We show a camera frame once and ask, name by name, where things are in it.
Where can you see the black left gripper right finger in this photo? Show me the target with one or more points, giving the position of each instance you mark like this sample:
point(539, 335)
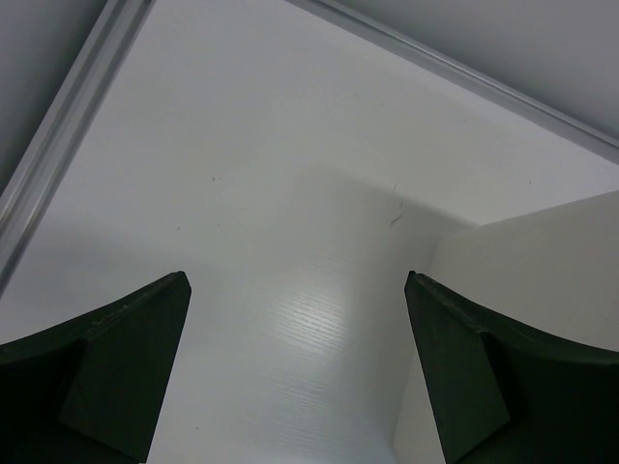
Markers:
point(504, 392)

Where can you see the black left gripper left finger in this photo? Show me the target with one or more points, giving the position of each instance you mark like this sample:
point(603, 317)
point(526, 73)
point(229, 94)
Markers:
point(91, 389)

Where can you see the white drawer cabinet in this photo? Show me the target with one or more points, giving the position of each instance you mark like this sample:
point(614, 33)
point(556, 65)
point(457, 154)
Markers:
point(555, 270)

